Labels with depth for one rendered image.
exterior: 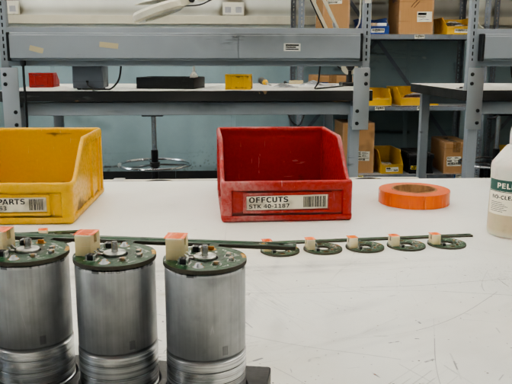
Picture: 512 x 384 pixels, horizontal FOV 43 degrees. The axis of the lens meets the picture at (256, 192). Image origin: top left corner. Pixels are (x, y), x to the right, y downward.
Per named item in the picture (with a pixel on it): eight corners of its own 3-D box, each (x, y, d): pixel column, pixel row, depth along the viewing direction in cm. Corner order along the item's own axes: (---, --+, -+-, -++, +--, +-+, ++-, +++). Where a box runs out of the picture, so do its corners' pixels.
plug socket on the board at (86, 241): (99, 257, 20) (98, 235, 20) (72, 256, 20) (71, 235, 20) (108, 250, 20) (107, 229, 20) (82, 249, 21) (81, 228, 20)
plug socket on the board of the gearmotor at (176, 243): (190, 261, 19) (190, 239, 19) (162, 260, 19) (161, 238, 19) (196, 254, 20) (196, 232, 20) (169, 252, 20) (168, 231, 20)
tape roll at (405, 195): (363, 199, 57) (364, 185, 57) (417, 192, 60) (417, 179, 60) (409, 212, 52) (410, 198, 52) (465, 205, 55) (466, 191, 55)
